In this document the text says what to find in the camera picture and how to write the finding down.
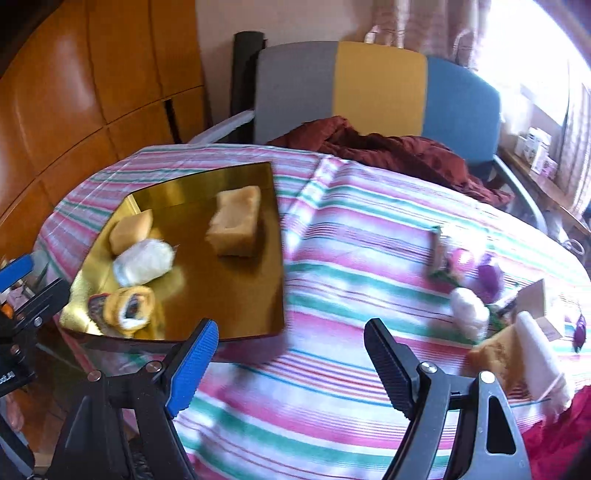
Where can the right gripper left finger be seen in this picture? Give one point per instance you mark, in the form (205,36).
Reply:
(92,443)

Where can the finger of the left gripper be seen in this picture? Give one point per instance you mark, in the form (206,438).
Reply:
(15,271)

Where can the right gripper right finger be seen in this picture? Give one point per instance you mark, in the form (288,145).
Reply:
(487,444)

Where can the white fluffy sock ball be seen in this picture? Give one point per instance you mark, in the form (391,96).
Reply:
(470,314)

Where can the red fleece blanket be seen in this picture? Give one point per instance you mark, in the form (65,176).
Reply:
(561,450)

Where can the yellow white sponge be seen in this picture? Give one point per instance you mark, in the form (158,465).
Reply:
(522,353)

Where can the yellow patterned rolled sock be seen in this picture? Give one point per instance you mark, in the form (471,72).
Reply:
(123,312)

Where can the tan rolled sock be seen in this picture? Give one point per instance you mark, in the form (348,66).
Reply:
(129,231)

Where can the white rolled sock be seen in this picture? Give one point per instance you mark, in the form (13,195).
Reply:
(143,262)

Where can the beige medicine box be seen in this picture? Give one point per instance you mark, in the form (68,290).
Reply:
(545,304)

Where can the striped pink green tablecloth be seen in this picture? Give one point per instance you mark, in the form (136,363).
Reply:
(356,246)

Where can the purple snack packet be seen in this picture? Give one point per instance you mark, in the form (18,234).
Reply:
(487,279)

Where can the gold rectangular tray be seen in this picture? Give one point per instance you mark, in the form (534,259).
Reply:
(244,296)

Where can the wooden wardrobe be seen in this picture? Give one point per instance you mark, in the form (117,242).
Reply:
(95,82)

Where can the yellow sponge block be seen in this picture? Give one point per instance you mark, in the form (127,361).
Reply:
(233,228)

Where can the wooden side desk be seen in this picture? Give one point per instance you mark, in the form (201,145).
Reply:
(549,191)

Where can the dark red jacket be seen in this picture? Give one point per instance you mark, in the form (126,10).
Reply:
(414,156)

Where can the white boxes on desk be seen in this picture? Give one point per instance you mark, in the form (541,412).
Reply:
(533,147)

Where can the grey yellow blue chair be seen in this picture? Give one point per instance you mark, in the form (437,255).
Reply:
(379,89)

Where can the pink floral curtain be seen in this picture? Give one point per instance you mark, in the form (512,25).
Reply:
(449,29)

